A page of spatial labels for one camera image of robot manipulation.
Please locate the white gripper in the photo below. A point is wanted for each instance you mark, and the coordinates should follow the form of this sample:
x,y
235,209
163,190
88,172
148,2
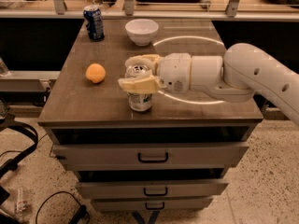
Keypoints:
x,y
174,72

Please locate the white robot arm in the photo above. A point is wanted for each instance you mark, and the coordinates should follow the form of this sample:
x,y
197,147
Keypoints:
x,y
234,77

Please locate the white bowl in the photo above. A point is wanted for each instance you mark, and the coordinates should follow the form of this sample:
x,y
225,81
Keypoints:
x,y
141,31

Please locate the blue pepsi can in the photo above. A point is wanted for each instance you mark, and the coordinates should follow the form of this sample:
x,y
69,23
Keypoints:
x,y
95,26

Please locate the orange fruit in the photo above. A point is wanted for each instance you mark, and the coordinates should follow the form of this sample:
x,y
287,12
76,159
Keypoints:
x,y
96,73

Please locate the grey drawer cabinet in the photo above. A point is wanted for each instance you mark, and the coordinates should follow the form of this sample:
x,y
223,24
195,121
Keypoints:
x,y
79,112

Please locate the black chair base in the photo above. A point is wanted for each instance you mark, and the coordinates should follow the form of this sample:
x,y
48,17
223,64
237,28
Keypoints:
x,y
17,137

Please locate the clear plastic bottle on floor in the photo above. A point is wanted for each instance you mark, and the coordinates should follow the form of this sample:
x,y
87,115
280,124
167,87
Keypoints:
x,y
21,204

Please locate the top drawer with black handle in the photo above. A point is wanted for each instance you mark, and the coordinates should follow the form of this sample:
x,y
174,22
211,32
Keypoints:
x,y
149,156

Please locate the drawer with black handle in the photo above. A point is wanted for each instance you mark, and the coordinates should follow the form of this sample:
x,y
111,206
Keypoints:
x,y
154,204
151,189
149,156

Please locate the middle drawer with black handle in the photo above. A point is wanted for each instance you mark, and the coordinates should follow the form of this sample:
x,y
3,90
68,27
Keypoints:
x,y
151,189

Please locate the bottom drawer with black handle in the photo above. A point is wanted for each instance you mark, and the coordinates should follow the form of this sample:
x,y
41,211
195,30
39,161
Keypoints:
x,y
154,204

